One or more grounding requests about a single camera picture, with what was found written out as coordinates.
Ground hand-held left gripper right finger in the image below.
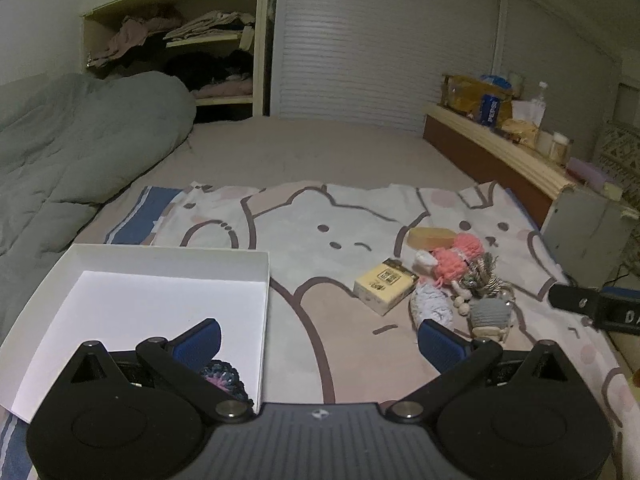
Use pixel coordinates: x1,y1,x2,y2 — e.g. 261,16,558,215
384,318,572,423

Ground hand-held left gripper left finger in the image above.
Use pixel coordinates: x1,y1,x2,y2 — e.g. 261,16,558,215
67,317,255,422

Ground white cardboard box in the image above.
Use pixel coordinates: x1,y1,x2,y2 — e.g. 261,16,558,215
0,243,272,423

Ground yellow card box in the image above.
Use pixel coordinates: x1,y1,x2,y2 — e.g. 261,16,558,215
352,257,418,317

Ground striped zebra toy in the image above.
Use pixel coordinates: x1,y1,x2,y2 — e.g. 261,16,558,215
457,252,512,301

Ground pink crochet doll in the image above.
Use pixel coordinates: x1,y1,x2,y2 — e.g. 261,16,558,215
412,232,484,289

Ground wooden block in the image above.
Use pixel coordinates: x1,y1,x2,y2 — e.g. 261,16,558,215
406,226,458,251

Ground pale blue crochet piece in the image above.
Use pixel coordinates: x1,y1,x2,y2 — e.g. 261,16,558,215
410,280,456,333

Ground dark and pink crochet piece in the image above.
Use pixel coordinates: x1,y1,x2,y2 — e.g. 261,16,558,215
200,357,252,406

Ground grey crochet figure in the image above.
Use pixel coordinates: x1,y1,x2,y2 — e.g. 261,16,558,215
467,297,516,344

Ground grey storage box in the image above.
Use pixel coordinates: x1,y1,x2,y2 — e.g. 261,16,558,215
542,185,634,282

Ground purple box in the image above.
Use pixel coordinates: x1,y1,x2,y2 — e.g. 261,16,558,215
567,157,609,186

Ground patterned pillow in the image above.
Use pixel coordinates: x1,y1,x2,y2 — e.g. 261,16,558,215
595,120,640,186

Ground jar with white lid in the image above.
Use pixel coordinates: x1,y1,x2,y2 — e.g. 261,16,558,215
551,132,574,166

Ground cat printed blanket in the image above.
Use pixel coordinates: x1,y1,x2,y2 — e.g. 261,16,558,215
0,181,640,480

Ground bread bag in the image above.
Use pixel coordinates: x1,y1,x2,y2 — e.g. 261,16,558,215
501,119,541,149

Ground white plastic bag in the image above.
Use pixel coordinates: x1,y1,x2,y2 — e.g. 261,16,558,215
511,100,546,128

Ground blue snack packet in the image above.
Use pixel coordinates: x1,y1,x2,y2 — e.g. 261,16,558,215
477,94,504,128

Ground beige bed sheet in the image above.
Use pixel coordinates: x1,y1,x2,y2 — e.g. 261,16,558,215
82,115,543,261

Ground grey-green duvet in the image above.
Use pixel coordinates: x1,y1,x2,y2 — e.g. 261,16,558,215
0,71,197,332

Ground yellow snack bag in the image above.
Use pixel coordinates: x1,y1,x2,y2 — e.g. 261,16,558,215
442,74,484,112

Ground pink folded cloth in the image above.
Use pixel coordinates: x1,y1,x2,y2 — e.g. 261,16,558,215
192,80,254,102

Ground dark clothes pile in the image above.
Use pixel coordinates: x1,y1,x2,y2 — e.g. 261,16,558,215
165,50,253,89

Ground cream open shelf unit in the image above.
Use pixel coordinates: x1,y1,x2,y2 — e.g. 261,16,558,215
80,0,275,123

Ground white slatted wardrobe door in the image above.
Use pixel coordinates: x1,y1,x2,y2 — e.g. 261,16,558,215
270,0,503,135

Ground pink crumpled clothes pile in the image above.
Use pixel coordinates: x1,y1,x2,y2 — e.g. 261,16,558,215
87,7,183,68

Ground beige folded clothes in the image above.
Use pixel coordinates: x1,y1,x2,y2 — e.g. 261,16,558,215
162,10,257,42

